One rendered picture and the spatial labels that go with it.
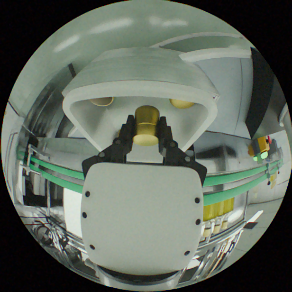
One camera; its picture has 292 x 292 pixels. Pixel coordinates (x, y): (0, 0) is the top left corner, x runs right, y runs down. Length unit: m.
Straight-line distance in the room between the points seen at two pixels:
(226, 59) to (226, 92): 0.08
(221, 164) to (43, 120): 0.99
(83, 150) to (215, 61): 0.45
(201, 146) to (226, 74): 0.19
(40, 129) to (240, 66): 0.95
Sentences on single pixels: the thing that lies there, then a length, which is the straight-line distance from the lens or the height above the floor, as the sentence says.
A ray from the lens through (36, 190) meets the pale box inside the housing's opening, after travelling 1.02.
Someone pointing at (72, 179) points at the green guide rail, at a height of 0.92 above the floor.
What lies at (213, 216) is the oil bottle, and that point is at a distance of 0.48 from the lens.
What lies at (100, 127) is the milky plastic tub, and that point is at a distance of 0.20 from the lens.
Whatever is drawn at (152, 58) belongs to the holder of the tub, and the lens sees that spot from 0.15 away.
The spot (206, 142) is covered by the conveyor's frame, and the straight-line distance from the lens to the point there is 0.30.
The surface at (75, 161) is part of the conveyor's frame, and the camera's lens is 0.42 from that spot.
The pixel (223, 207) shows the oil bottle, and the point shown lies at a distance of 0.51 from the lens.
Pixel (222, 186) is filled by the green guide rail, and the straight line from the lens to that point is 0.34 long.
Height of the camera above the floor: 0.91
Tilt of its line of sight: 23 degrees down
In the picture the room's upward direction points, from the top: 177 degrees counter-clockwise
